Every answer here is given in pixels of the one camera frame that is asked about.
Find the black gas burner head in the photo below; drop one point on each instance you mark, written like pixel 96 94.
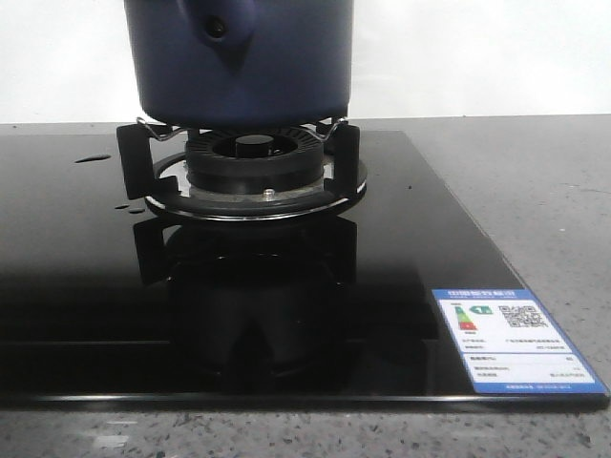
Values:
pixel 235 162

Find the blue white energy label sticker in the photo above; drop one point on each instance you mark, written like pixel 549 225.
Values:
pixel 510 345

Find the black pot support grate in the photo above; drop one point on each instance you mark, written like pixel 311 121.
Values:
pixel 164 186

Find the black glass gas cooktop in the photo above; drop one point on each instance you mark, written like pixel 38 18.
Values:
pixel 104 305

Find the dark blue cooking pot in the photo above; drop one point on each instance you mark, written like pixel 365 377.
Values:
pixel 241 64

